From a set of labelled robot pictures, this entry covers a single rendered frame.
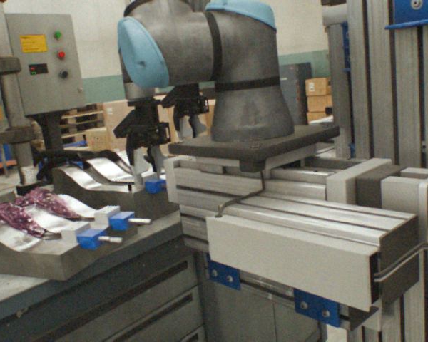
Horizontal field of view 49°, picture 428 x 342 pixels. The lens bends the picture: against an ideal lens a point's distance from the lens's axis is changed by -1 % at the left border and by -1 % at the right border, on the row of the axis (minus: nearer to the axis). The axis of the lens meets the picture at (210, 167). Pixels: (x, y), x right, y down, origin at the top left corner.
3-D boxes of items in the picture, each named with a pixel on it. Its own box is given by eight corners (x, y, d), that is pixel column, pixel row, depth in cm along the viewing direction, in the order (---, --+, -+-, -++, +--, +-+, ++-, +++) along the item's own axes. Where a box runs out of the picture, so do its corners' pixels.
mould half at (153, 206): (206, 199, 136) (201, 153, 133) (138, 227, 117) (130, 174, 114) (104, 186, 169) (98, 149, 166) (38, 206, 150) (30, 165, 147)
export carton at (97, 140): (138, 153, 667) (133, 125, 659) (111, 159, 637) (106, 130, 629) (113, 151, 712) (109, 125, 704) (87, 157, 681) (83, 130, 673)
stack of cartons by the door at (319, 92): (362, 125, 773) (359, 74, 757) (352, 128, 751) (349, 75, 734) (317, 125, 834) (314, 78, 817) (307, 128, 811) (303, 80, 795)
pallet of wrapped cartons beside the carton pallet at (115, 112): (218, 166, 579) (209, 90, 560) (172, 182, 521) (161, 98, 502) (152, 162, 659) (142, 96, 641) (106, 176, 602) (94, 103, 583)
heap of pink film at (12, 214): (86, 213, 113) (80, 182, 111) (32, 240, 97) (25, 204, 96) (9, 211, 124) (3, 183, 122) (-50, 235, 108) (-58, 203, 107)
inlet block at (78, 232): (131, 248, 95) (128, 223, 94) (117, 258, 90) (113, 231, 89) (80, 245, 100) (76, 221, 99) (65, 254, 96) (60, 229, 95)
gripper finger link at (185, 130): (189, 147, 142) (190, 116, 141) (175, 147, 146) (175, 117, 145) (195, 147, 144) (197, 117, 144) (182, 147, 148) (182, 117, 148)
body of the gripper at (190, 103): (193, 117, 140) (188, 77, 138) (173, 118, 146) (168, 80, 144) (210, 114, 146) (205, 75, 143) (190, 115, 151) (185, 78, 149)
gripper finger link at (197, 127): (207, 144, 148) (200, 116, 145) (194, 143, 152) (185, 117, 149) (213, 140, 150) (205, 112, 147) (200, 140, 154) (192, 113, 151)
